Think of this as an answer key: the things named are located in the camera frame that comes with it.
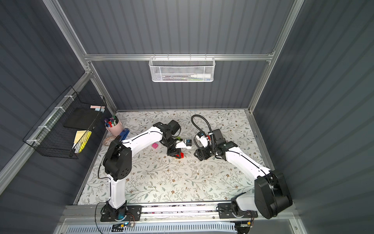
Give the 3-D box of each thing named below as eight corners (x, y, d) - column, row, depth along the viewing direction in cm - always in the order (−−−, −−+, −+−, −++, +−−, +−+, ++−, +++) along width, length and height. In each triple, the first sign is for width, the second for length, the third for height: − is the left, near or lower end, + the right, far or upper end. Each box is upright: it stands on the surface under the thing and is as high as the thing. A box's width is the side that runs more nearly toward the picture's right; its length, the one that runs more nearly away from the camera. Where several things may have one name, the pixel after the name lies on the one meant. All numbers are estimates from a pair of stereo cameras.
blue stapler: (119, 140, 105) (118, 138, 102) (123, 130, 110) (122, 128, 108) (125, 140, 104) (124, 138, 102) (129, 130, 110) (127, 128, 108)
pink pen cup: (111, 137, 106) (102, 126, 96) (114, 130, 110) (106, 118, 100) (122, 137, 106) (114, 126, 96) (124, 130, 110) (117, 118, 100)
